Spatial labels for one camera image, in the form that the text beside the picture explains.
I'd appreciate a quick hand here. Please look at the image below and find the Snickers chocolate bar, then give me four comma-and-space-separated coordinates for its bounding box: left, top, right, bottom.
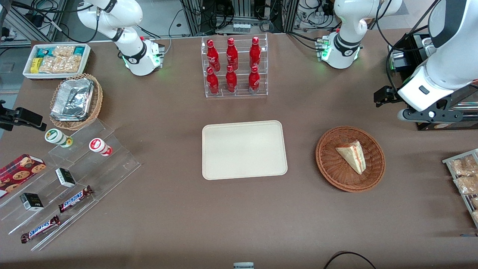
21, 215, 61, 244
58, 186, 94, 213

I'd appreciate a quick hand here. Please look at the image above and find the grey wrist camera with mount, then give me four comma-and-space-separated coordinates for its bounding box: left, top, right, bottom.
397, 108, 464, 124

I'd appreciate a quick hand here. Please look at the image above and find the green lid cup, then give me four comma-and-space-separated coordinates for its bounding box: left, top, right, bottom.
45, 128, 73, 148

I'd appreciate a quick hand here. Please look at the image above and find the light wicker basket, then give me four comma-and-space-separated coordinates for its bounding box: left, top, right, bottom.
49, 73, 103, 131

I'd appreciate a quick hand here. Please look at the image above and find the black floor cable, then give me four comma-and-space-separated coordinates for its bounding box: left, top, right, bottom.
323, 251, 378, 269

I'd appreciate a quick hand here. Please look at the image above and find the red cola bottle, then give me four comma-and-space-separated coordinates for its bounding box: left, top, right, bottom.
207, 39, 221, 72
249, 36, 261, 69
226, 37, 239, 71
206, 67, 220, 95
225, 65, 238, 93
248, 65, 261, 94

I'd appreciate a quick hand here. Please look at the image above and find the small black box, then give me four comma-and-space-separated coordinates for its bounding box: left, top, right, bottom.
55, 168, 76, 188
19, 193, 44, 212

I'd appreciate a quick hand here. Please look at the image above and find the clear acrylic bottle rack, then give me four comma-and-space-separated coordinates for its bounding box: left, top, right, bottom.
201, 34, 269, 98

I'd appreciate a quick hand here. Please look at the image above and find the red lid cup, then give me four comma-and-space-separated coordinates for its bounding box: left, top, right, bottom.
89, 138, 112, 157

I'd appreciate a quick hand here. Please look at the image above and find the red cookie box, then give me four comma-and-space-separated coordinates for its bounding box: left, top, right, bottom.
0, 154, 47, 199

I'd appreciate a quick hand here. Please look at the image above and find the beige plastic tray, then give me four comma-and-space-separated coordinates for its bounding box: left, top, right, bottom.
202, 120, 288, 181

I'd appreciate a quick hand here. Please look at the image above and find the clear cracker pack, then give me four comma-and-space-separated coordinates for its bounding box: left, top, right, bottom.
38, 55, 83, 74
52, 46, 75, 58

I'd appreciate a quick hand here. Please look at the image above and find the silver foil container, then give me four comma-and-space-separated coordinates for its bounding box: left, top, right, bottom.
50, 78, 94, 122

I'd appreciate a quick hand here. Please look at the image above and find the white rectangular snack bin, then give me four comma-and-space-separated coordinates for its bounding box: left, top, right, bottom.
22, 43, 91, 80

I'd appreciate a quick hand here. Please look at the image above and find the grey wire tray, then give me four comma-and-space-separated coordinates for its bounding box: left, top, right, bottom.
443, 149, 478, 228

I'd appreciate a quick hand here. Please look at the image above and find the round brown wicker basket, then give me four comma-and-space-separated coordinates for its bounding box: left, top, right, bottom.
316, 126, 386, 193

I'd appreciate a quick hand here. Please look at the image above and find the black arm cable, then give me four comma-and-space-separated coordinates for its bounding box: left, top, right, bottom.
375, 0, 443, 94

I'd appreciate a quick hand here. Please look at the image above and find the clear acrylic stepped display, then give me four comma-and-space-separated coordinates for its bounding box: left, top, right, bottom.
0, 119, 142, 251

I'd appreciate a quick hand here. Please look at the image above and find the black hot food machine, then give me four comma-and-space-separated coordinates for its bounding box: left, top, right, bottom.
388, 33, 478, 131

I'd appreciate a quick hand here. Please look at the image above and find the triangular sandwich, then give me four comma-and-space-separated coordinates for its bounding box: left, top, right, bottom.
335, 140, 366, 175

